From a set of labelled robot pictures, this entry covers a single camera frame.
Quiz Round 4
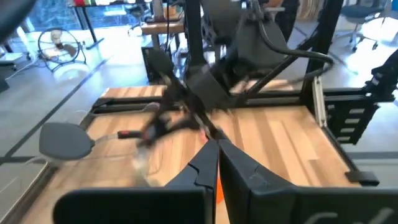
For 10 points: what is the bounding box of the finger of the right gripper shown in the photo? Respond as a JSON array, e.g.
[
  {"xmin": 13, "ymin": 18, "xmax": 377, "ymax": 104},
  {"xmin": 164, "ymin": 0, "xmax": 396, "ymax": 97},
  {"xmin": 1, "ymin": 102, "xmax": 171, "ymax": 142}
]
[
  {"xmin": 198, "ymin": 111, "xmax": 230, "ymax": 143},
  {"xmin": 137, "ymin": 114, "xmax": 202, "ymax": 148}
]

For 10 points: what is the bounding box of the round metal floor fan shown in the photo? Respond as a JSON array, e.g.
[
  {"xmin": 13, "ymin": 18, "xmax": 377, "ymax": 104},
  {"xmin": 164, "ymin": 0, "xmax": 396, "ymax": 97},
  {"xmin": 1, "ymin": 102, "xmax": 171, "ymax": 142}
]
[{"xmin": 37, "ymin": 27, "xmax": 86, "ymax": 73}]

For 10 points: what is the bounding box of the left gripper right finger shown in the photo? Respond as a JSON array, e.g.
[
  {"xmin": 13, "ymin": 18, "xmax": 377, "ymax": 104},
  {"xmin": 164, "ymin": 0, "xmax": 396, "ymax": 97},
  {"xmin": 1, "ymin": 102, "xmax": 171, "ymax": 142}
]
[{"xmin": 219, "ymin": 139, "xmax": 398, "ymax": 224}]

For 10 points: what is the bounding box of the black slotted bracket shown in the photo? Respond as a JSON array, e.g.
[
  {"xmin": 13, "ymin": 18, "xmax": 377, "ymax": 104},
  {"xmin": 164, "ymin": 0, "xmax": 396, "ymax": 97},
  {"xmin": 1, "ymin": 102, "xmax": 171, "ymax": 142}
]
[{"xmin": 323, "ymin": 49, "xmax": 398, "ymax": 146}]

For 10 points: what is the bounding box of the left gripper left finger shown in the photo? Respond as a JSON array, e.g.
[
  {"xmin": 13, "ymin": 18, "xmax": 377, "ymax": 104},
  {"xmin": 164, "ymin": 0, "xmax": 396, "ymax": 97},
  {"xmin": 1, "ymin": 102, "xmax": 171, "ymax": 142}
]
[{"xmin": 53, "ymin": 139, "xmax": 221, "ymax": 224}]

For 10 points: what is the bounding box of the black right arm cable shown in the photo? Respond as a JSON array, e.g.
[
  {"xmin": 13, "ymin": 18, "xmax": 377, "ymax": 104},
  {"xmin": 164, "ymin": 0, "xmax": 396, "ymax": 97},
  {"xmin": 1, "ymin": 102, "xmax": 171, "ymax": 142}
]
[{"xmin": 254, "ymin": 0, "xmax": 336, "ymax": 82}]

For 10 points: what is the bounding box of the black aluminium table frame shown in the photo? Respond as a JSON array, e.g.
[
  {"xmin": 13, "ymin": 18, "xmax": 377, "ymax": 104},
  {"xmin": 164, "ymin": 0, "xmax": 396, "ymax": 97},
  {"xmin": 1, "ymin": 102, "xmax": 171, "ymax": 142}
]
[{"xmin": 79, "ymin": 0, "xmax": 382, "ymax": 187}]

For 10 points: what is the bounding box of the grey round-headed turner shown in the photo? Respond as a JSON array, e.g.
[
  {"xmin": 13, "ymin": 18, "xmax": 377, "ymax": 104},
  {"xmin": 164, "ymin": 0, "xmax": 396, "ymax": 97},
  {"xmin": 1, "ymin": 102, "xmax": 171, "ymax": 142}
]
[{"xmin": 39, "ymin": 121, "xmax": 144, "ymax": 161}]

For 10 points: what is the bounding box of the black computer tower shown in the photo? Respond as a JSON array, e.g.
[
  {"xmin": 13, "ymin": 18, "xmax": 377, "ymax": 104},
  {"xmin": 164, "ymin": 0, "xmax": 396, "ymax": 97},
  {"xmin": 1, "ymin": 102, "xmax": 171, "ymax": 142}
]
[{"xmin": 141, "ymin": 46, "xmax": 175, "ymax": 85}]

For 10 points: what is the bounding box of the black standing desk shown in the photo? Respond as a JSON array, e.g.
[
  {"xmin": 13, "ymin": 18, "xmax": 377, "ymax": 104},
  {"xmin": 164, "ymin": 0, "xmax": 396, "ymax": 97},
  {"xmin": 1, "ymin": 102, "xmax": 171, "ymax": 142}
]
[{"xmin": 73, "ymin": 0, "xmax": 105, "ymax": 50}]

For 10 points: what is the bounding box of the grey office chair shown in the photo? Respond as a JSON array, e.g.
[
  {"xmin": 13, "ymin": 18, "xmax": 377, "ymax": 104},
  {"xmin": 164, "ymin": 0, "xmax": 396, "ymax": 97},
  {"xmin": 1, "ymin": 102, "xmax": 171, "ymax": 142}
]
[{"xmin": 335, "ymin": 0, "xmax": 393, "ymax": 53}]

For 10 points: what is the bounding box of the wooden desk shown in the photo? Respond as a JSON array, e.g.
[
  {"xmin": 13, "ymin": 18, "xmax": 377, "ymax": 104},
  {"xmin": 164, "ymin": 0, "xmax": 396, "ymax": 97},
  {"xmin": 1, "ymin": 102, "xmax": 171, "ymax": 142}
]
[{"xmin": 141, "ymin": 20, "xmax": 187, "ymax": 50}]

